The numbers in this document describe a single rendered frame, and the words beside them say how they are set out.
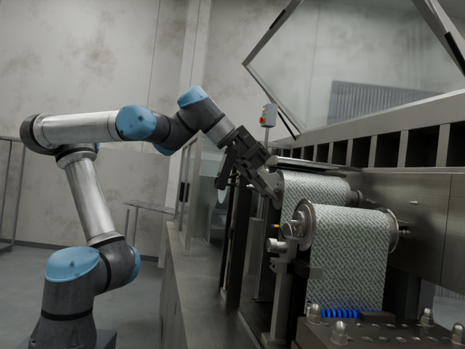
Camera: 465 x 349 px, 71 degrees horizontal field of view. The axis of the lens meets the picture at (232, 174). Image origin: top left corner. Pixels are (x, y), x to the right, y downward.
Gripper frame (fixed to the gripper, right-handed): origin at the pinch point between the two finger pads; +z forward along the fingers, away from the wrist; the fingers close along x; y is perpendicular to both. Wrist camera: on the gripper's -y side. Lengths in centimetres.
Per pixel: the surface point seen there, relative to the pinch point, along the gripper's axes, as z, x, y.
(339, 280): 29.2, -4.6, -1.8
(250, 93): -16, 390, 159
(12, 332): -8, 194, -182
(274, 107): -11, 54, 39
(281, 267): 18.1, 2.7, -10.6
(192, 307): 17, 27, -41
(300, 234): 13.5, -1.1, -0.7
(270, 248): 12.2, 3.4, -9.1
